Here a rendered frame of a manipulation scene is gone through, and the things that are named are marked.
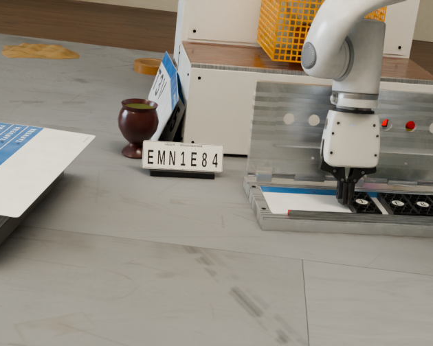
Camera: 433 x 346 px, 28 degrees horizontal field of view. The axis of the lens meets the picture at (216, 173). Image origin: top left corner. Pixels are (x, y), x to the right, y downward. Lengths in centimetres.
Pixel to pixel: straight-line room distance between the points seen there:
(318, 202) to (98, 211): 41
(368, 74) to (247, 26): 53
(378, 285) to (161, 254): 35
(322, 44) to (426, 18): 205
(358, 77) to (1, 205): 65
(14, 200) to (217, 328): 36
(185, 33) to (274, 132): 44
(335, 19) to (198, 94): 43
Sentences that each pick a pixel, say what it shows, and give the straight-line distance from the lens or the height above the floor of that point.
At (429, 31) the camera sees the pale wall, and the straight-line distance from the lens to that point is 353.
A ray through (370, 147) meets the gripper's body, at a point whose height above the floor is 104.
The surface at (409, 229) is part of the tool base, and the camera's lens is 158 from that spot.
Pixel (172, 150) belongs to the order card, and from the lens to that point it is 170.
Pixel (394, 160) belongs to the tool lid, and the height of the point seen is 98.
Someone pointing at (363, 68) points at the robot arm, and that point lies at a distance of 154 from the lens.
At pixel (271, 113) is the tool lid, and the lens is 164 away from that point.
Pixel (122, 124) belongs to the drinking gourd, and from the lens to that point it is 175.
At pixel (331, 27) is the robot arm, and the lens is 147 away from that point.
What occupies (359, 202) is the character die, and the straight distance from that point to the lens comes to 160.
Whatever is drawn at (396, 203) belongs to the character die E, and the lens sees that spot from 163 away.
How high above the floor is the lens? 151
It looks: 20 degrees down
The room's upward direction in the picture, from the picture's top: 6 degrees clockwise
